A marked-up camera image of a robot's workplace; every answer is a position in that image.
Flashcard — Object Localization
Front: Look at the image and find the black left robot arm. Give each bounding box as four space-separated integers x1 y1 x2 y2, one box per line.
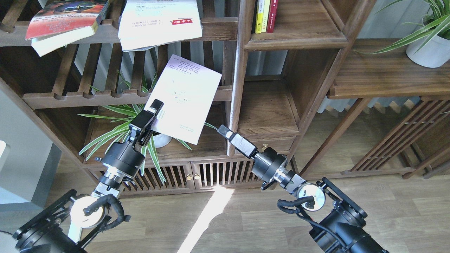
12 99 163 253

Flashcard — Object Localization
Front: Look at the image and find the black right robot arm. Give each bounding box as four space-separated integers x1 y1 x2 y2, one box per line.
218 125 387 253

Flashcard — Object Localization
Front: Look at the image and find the red cover thick book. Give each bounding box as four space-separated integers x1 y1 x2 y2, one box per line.
25 0 109 57

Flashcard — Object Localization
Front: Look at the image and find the dark wooden bookshelf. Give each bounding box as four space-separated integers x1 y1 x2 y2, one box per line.
1 0 375 186

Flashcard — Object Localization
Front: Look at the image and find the small wooden drawer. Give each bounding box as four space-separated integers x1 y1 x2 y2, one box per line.
245 136 295 152

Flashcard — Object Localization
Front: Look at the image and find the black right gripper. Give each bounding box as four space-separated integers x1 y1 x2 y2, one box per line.
217 125 288 190

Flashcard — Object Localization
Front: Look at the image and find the slatted cabinet door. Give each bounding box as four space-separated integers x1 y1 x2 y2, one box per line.
191 157 262 189
120 162 196 197

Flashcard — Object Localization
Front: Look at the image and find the right slatted cabinet door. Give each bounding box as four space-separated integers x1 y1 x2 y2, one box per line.
191 157 262 189

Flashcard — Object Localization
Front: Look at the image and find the pale pink thin book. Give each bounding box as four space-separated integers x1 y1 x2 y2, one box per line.
145 54 222 145

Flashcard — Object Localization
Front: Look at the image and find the white book red logo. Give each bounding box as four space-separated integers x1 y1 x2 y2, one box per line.
118 0 203 52

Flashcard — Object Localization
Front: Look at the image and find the green plant top right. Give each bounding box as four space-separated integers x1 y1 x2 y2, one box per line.
354 0 450 55

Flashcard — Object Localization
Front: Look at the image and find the green spider plant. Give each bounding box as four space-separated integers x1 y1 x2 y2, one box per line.
78 70 221 184

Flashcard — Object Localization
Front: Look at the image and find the left slatted cabinet door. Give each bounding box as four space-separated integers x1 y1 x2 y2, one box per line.
120 162 196 197

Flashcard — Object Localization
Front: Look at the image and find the small white plant pot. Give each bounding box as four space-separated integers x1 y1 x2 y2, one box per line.
152 133 172 148

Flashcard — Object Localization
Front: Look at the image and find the grey cabinet at left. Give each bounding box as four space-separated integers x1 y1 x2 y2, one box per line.
0 92 62 212

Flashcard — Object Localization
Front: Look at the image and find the large white plant pot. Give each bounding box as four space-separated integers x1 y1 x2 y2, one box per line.
406 35 450 68

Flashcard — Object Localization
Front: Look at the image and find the dark red upright book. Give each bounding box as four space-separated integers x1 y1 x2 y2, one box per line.
266 0 279 33

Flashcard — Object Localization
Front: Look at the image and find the yellow upright book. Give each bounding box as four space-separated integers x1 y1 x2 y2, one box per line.
255 0 271 34

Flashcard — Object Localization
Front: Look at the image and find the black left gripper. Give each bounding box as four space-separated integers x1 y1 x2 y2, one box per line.
96 99 164 177

